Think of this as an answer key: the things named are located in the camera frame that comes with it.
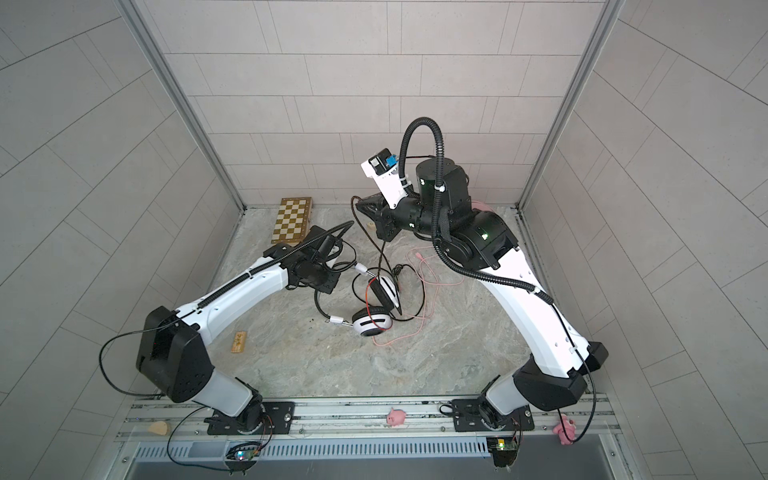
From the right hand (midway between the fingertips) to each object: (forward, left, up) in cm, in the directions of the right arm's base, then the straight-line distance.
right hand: (359, 205), depth 55 cm
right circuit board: (-35, -28, -47) cm, 65 cm away
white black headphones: (-10, 0, -28) cm, 30 cm away
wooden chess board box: (+36, +30, -40) cm, 62 cm away
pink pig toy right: (-32, -44, -44) cm, 70 cm away
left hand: (+6, +10, -33) cm, 35 cm away
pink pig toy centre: (-27, -4, -44) cm, 52 cm away
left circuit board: (-32, +29, -41) cm, 60 cm away
